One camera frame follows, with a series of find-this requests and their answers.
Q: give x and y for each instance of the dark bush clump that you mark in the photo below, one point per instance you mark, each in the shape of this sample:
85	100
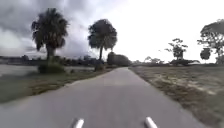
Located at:
118	60

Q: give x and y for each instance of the slim palm tree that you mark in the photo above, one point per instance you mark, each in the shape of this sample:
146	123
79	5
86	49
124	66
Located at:
102	35

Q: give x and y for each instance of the grey paved path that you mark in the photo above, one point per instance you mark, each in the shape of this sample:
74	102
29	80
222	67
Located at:
113	100

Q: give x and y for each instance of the low bush under palm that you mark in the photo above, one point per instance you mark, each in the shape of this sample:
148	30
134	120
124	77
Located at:
51	67

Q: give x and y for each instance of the thin sparse tree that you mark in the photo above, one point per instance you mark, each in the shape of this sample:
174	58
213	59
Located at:
177	49

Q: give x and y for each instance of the robot's own part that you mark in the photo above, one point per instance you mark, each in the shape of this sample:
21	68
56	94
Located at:
79	123
150	122

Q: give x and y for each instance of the large palm tree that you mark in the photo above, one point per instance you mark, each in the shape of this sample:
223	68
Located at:
49	31

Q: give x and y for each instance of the low building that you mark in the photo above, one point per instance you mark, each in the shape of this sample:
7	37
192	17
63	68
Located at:
186	61

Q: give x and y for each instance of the dry patchy grass field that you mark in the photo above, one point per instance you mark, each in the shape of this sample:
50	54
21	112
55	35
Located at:
190	83

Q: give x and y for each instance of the grass verge with bare patches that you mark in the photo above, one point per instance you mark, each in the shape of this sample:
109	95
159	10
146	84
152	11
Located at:
33	85

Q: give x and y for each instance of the distant tree line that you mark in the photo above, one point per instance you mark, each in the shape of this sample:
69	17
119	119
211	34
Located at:
20	60

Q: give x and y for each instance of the pale water surface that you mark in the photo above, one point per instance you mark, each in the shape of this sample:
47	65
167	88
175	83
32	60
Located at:
18	69

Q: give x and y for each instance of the broad leafy tree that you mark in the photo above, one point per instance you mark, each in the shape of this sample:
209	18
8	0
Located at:
213	38

